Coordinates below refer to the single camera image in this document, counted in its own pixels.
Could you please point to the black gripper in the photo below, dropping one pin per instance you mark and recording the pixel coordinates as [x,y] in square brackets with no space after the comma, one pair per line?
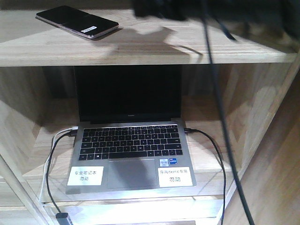
[171,9]

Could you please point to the black foldable phone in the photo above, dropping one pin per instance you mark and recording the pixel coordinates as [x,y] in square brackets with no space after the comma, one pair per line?
[77,22]

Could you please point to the wooden shelf unit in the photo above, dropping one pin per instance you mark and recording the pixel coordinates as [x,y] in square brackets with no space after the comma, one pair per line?
[259,74]

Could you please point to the grey laptop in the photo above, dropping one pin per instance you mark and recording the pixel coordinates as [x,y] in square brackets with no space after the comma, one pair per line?
[130,123]

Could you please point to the white right laptop label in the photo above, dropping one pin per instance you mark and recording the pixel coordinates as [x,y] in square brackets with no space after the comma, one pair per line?
[174,177]

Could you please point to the white laptop label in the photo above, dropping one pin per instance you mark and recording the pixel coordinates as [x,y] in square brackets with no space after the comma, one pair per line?
[174,177]
[85,176]

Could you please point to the white left laptop label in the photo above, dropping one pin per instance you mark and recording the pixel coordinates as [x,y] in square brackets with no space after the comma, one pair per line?
[85,176]

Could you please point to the grey usb hub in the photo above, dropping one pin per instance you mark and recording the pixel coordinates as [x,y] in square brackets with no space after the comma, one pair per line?
[63,218]

